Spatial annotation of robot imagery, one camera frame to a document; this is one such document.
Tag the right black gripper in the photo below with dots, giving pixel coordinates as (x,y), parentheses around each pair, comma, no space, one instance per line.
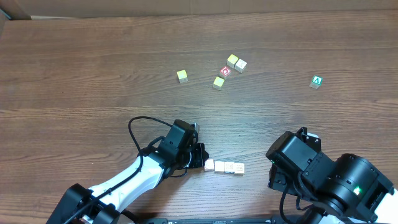
(277,179)

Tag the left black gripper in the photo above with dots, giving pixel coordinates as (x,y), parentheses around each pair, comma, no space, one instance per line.
(203,155)

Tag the red M block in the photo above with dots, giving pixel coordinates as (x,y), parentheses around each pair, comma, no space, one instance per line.
(209,165)

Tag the yellow block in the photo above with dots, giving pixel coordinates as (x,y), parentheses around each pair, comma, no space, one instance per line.
(182,76)
(218,83)
(219,166)
(232,60)

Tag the white B block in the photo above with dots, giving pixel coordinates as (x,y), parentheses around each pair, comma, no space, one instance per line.
(239,168)

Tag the white patterned block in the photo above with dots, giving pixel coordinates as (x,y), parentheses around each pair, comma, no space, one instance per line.
(229,167)

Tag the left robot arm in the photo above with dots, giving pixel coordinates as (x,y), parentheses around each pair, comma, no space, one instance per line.
(106,202)

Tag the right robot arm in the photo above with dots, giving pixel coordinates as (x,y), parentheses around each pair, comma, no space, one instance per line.
(352,191)

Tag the green letter block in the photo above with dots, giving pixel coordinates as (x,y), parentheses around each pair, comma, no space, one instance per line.
(316,82)

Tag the red circle block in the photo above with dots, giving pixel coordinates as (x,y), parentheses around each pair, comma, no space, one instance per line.
(225,72)

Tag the yellow block top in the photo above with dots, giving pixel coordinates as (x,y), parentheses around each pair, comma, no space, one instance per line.
(232,60)

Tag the white block top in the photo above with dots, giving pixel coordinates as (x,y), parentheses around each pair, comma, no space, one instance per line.
(240,65)

